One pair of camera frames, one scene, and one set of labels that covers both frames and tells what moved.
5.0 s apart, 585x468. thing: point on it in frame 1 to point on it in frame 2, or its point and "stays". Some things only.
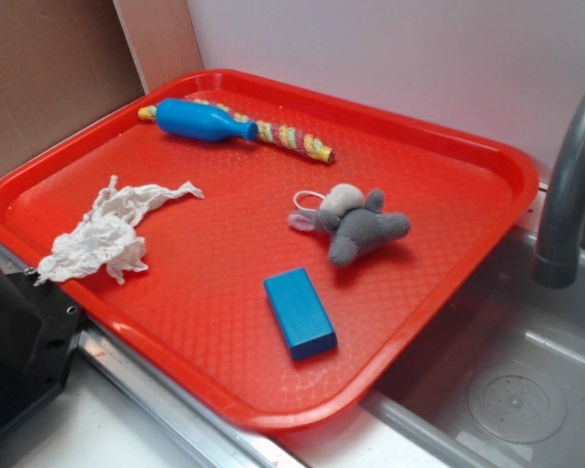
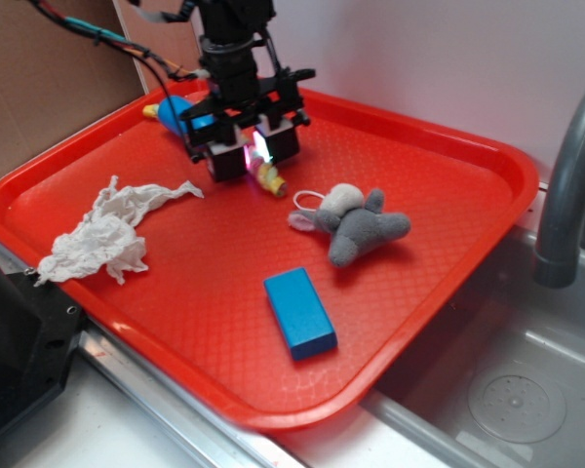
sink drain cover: (517, 405) stays
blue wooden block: (301, 314) stays
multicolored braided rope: (280, 135) to (257, 156)
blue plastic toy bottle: (197, 122) stays
